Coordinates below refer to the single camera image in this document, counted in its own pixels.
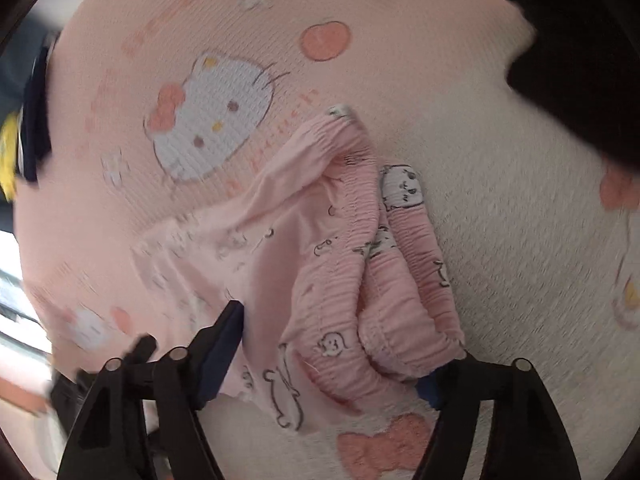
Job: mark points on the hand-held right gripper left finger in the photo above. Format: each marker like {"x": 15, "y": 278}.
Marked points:
{"x": 220, "y": 355}

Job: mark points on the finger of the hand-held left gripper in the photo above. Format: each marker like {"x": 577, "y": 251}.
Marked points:
{"x": 141, "y": 350}

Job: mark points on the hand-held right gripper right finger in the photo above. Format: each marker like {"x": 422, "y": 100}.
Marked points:
{"x": 430, "y": 390}

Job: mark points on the pink bear-print pajama pants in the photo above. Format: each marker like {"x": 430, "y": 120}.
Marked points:
{"x": 330, "y": 260}

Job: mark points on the glass balcony door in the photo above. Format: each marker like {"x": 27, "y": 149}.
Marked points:
{"x": 20, "y": 285}

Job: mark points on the pink cat-print blanket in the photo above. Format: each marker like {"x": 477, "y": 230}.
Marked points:
{"x": 500, "y": 260}

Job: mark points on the yellow sponge plush toy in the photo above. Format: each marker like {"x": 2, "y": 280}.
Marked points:
{"x": 9, "y": 160}

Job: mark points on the navy white-striped shorts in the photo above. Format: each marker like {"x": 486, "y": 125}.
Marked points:
{"x": 37, "y": 110}

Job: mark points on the dark grey hanging garment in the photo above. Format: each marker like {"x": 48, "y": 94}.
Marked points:
{"x": 20, "y": 60}

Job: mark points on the black garment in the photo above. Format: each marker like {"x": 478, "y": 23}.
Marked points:
{"x": 575, "y": 60}

